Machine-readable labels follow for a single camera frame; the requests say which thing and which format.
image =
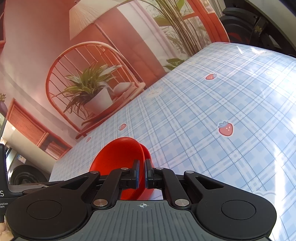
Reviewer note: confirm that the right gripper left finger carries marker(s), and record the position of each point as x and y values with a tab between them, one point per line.
118	180

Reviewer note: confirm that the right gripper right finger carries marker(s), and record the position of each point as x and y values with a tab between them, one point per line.
168	182

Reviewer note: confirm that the printed room backdrop cloth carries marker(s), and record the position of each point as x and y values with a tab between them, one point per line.
67	66

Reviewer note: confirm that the front-load washing machine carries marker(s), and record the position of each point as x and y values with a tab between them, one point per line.
22	171

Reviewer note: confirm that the blue plaid tablecloth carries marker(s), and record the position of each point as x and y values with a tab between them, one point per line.
228	113

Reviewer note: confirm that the red plastic bowl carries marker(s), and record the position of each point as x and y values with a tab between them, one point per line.
117	154

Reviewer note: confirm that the black exercise bike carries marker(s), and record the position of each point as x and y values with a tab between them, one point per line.
245	27

